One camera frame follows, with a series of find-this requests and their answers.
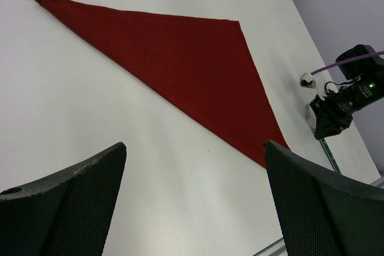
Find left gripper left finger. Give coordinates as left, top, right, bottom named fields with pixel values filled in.
left=1, top=142, right=127, bottom=255

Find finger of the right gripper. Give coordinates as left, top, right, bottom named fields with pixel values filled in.
left=314, top=110, right=342, bottom=140

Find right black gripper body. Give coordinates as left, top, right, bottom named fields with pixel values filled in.
left=310, top=44, right=383, bottom=127

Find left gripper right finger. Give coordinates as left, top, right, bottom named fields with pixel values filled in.
left=265, top=140, right=383, bottom=255

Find fork with teal handle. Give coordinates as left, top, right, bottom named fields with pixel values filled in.
left=305, top=104, right=341, bottom=174

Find dark red cloth napkin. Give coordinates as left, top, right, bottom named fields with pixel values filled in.
left=35, top=0, right=286, bottom=165

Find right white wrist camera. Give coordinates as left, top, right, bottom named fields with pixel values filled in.
left=299, top=73, right=338, bottom=100

